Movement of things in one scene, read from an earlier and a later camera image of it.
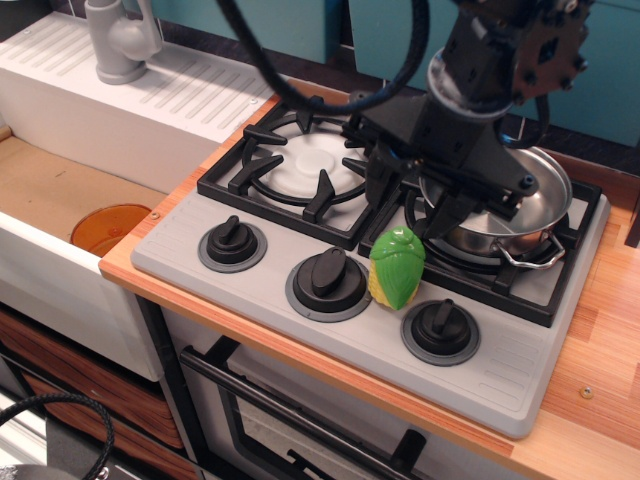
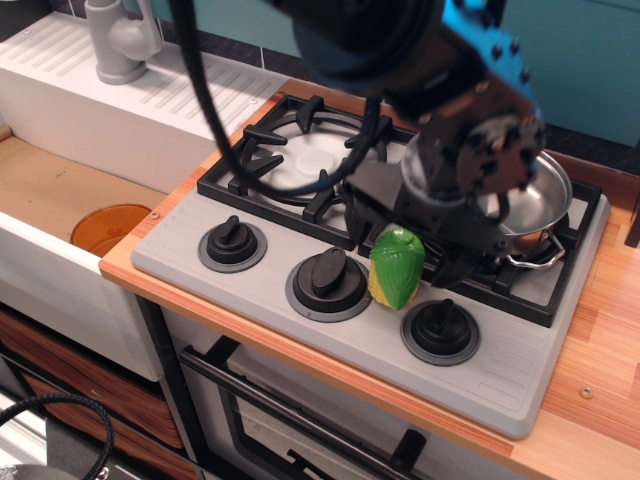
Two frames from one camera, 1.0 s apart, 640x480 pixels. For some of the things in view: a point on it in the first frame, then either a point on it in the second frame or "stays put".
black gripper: x=471 y=151 → x=382 y=186
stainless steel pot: x=526 y=239 stays put
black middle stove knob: x=328 y=286 stays put
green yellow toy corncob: x=396 y=263 stays put
